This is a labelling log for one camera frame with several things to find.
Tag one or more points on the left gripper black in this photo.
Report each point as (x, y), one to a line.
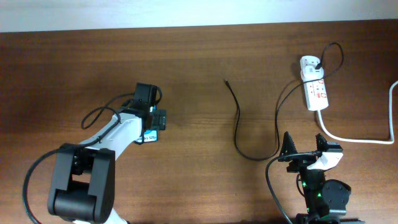
(159, 119)

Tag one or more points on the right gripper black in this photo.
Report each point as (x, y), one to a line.
(300, 161)

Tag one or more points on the blue Samsung Galaxy smartphone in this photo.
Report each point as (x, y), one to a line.
(151, 134)

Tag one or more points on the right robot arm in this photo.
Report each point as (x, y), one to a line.
(325, 200)

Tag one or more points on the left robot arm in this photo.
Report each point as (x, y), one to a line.
(83, 183)

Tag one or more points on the white USB charger plug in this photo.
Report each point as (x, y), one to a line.
(309, 71)

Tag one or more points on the white power strip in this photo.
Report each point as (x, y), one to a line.
(315, 91)

